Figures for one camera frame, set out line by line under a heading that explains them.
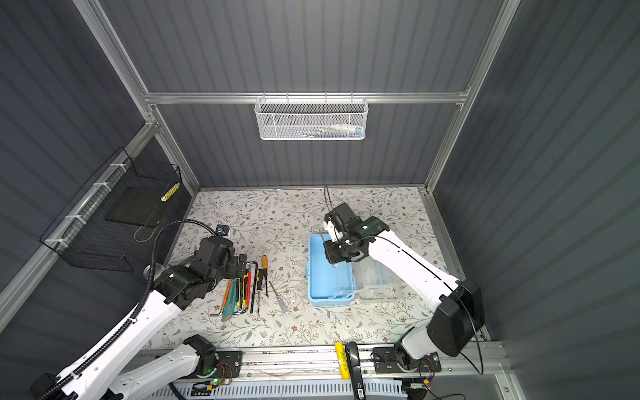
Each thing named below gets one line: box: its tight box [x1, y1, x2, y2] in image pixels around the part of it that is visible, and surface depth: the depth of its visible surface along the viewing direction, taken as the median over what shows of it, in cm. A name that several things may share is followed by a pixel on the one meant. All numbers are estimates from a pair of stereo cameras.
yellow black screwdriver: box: [261, 255, 270, 297], surface depth 96 cm
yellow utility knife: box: [242, 272, 250, 307], surface depth 88 cm
